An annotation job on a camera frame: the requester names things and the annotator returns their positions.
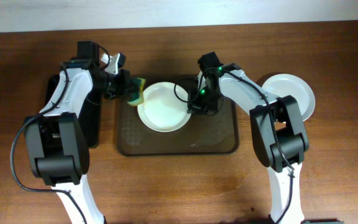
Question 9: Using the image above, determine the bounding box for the green yellow sponge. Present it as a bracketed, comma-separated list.
[127, 78, 146, 106]

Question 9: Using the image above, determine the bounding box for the cream white plate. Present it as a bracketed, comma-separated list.
[137, 82, 191, 133]

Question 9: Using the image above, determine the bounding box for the pale green plate with sauce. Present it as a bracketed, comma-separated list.
[262, 73, 316, 121]

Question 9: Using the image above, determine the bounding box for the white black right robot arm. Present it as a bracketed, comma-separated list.
[188, 63, 309, 223]

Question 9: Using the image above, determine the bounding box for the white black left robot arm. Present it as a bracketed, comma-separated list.
[20, 53, 144, 223]

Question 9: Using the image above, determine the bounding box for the brown serving tray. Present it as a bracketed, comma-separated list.
[116, 74, 240, 157]

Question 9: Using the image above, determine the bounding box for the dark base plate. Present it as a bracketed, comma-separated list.
[301, 220, 345, 224]

